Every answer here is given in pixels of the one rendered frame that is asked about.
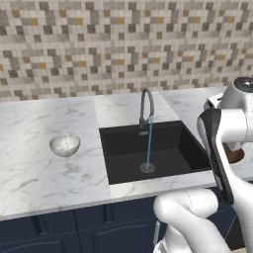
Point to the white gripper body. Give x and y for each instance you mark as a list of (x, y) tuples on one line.
[(214, 102)]

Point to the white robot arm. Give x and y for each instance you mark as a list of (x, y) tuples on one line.
[(194, 217)]

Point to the brown bowl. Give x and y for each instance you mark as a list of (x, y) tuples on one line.
[(237, 157)]

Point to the black sink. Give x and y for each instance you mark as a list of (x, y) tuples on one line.
[(128, 154)]

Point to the grey curved tap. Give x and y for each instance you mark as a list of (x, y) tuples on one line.
[(143, 108)]

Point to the blue water stream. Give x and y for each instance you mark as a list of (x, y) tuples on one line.
[(150, 141)]

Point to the navy cupboard door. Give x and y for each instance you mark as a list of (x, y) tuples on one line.
[(230, 227), (33, 235), (115, 227)]

